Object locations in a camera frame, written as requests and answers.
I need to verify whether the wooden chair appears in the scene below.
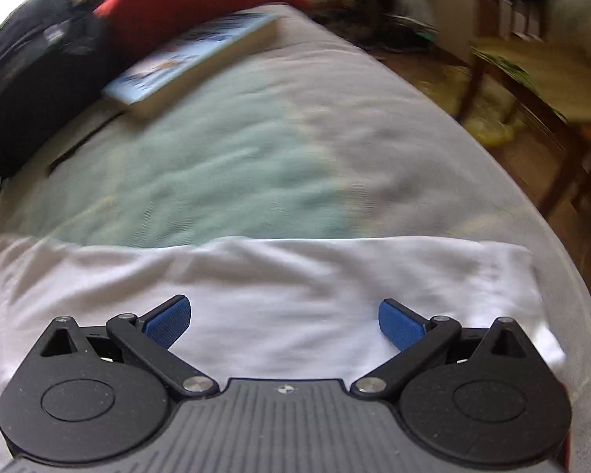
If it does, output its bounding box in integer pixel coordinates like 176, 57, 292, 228
455, 0, 591, 220

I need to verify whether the short black strap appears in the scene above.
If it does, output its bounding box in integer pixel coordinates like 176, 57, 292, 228
46, 112, 126, 174

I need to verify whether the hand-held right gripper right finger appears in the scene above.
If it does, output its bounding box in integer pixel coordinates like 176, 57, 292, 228
351, 298, 530, 399

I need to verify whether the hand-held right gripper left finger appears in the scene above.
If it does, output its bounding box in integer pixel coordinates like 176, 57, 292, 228
39, 294, 216, 399

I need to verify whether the white printed long-sleeve shirt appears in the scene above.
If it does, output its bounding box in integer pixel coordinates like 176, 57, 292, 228
0, 235, 567, 473

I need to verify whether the black backpack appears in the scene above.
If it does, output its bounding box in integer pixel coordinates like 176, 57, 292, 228
0, 0, 124, 181

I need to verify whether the paperback book with blue cover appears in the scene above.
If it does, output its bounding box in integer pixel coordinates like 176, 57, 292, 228
101, 12, 281, 118

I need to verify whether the yellow cloth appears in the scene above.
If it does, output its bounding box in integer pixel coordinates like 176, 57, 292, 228
418, 66, 517, 147

